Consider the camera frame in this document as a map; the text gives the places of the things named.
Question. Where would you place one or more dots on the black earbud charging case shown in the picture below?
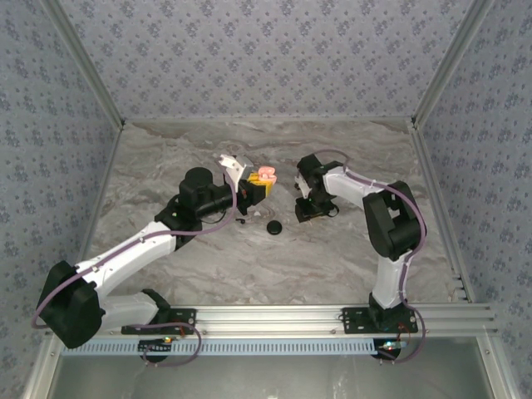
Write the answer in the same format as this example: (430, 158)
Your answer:
(274, 227)

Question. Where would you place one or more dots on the wide aluminium side rail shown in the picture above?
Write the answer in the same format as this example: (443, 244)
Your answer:
(438, 208)

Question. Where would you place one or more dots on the thin aluminium side rail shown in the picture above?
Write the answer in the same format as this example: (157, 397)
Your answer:
(98, 208)

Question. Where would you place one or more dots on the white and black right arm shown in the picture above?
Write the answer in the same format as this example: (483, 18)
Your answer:
(390, 282)

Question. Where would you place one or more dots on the aluminium frame post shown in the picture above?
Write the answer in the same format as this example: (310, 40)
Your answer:
(450, 62)
(86, 62)

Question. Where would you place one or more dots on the long aluminium base rail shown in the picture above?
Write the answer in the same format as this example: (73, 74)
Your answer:
(270, 320)

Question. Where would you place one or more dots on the grey metal base panel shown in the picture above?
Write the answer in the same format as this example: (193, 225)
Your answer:
(270, 378)

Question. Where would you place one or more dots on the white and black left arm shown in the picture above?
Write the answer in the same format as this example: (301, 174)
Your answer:
(124, 257)

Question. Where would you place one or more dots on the pink earbud charging case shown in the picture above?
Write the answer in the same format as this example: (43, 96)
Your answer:
(266, 171)

